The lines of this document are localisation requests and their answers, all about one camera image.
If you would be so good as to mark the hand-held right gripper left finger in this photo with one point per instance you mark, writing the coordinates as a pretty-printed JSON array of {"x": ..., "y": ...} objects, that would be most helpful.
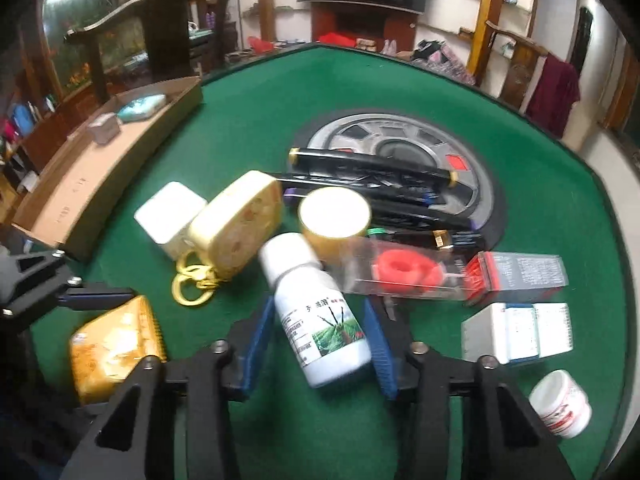
[{"x": 257, "y": 345}]

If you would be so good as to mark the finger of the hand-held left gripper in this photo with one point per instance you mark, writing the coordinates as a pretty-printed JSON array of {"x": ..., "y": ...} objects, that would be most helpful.
[{"x": 95, "y": 296}]

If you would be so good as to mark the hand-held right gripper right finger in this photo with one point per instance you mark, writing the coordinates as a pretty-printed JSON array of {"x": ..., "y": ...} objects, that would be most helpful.
[{"x": 382, "y": 355}]

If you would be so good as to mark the golden foil packet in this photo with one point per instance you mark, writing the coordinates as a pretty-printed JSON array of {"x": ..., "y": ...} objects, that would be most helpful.
[{"x": 110, "y": 355}]

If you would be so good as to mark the white bottle with green label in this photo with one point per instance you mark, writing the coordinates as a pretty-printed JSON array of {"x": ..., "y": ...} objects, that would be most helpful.
[{"x": 320, "y": 320}]

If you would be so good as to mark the white power adapter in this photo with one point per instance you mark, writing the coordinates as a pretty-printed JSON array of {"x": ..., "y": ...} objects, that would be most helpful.
[{"x": 167, "y": 215}]

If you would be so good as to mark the cardboard box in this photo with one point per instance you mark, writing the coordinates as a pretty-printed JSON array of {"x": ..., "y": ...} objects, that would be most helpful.
[{"x": 75, "y": 185}]

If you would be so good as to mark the cream pouch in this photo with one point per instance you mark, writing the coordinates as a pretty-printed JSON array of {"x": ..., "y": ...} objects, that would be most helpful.
[{"x": 235, "y": 230}]

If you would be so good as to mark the silver pen with green tip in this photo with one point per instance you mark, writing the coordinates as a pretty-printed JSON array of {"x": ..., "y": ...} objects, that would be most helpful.
[{"x": 377, "y": 232}]

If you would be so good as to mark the small black and gold item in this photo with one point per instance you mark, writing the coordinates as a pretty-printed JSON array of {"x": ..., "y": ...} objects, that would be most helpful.
[{"x": 442, "y": 240}]

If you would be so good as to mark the white medicine box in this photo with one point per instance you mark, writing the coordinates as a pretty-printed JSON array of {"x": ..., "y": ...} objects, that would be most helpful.
[{"x": 517, "y": 332}]

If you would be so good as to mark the yellow jar with white lid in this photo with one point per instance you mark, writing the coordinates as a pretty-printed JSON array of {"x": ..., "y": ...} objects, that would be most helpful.
[{"x": 332, "y": 215}]

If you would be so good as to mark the long red and white box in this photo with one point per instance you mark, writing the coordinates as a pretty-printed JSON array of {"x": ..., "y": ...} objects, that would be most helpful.
[{"x": 525, "y": 272}]

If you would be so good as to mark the black marker with purple caps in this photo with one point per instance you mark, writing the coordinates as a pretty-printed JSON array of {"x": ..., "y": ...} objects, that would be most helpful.
[{"x": 350, "y": 192}]

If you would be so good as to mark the small white jar red label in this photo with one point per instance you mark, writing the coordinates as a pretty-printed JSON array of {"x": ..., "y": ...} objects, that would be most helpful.
[{"x": 560, "y": 405}]

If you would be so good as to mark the black marker with yellow caps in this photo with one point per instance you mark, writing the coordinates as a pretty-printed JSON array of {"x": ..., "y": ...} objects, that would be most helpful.
[{"x": 375, "y": 161}]

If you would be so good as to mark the small silver box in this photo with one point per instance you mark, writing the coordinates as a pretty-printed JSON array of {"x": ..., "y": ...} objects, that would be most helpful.
[{"x": 103, "y": 128}]

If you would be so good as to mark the light blue packet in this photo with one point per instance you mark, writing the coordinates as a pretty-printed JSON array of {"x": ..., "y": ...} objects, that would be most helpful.
[{"x": 140, "y": 107}]

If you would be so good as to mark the round table control panel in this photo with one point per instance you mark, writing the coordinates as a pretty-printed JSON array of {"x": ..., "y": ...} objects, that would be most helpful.
[{"x": 400, "y": 132}]

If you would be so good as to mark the dark wooden chair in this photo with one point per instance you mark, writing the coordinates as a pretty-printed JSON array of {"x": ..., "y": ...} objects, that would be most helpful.
[{"x": 160, "y": 35}]

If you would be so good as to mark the red plastic bag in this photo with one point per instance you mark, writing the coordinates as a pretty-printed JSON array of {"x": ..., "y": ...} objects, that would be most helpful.
[
  {"x": 335, "y": 39},
  {"x": 260, "y": 44}
]

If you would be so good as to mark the floral cloth pile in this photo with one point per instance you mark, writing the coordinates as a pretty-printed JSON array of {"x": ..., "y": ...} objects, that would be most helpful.
[{"x": 445, "y": 57}]

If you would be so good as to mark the brown wooden chair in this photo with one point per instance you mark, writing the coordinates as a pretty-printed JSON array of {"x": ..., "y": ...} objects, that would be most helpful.
[{"x": 517, "y": 75}]

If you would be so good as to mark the maroon cloth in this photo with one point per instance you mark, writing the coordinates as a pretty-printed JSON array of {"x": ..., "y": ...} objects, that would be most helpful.
[{"x": 552, "y": 92}]

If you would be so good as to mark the red television cabinet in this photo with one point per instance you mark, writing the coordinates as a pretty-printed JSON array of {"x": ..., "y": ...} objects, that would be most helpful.
[{"x": 350, "y": 22}]

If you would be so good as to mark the standing air conditioner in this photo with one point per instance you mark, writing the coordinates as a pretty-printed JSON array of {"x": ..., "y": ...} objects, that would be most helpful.
[{"x": 582, "y": 35}]

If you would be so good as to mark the flower wall picture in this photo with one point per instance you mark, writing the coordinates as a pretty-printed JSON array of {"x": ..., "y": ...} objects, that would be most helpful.
[{"x": 75, "y": 20}]

